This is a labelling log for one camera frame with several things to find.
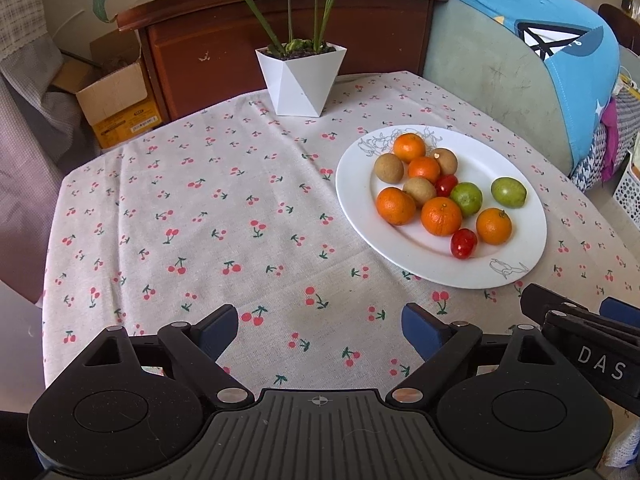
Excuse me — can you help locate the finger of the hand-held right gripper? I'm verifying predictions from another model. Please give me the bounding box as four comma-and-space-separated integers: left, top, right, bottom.
520, 283, 640, 346
600, 297, 640, 318

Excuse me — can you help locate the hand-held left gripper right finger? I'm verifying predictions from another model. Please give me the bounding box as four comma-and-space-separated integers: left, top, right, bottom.
401, 303, 563, 406

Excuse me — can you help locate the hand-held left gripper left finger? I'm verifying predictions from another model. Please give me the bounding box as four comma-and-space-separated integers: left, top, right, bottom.
82, 304, 253, 407

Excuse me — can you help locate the white oval plate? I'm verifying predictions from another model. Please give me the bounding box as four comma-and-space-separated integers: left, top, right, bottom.
335, 124, 548, 290

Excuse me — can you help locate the orange mandarin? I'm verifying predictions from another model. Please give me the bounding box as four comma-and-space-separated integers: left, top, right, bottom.
475, 208, 513, 246
407, 156, 442, 184
375, 186, 417, 226
392, 132, 427, 163
420, 196, 463, 237

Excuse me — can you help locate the round green fruit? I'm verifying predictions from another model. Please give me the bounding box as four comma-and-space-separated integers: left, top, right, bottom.
490, 176, 528, 209
449, 182, 484, 218

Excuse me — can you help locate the brown kiwi with white spot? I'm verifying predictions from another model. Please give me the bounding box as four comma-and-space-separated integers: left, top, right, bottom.
431, 147, 459, 177

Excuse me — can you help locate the white knitted cloth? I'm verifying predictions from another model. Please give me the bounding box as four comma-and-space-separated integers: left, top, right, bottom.
600, 425, 640, 468

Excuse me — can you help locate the cherry print tablecloth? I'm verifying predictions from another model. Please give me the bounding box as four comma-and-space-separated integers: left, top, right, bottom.
42, 71, 633, 391

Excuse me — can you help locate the white plastic basket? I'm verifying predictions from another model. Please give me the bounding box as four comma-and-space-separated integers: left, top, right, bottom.
612, 162, 640, 216

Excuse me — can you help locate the houndstooth knit cloth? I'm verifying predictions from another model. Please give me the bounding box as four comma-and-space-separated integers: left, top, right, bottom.
570, 90, 640, 193

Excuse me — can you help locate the purple cloth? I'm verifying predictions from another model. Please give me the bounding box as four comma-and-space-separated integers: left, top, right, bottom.
600, 97, 621, 168

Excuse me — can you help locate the green sofa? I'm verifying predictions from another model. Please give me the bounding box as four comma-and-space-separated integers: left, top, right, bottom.
424, 0, 576, 176

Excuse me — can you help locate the open cardboard box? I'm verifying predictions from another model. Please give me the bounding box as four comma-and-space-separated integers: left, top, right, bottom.
52, 30, 163, 148

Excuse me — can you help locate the white faceted plant pot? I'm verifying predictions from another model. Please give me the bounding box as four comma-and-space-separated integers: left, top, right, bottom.
255, 42, 347, 117

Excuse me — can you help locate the plaid curtain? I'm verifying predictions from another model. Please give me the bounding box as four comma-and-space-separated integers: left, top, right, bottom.
0, 0, 101, 306

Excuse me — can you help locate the dark brown chair back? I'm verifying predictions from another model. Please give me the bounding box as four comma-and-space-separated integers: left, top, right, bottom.
597, 4, 640, 56

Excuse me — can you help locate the dark wooden cabinet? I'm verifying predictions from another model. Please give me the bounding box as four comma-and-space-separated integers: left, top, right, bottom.
116, 0, 451, 121

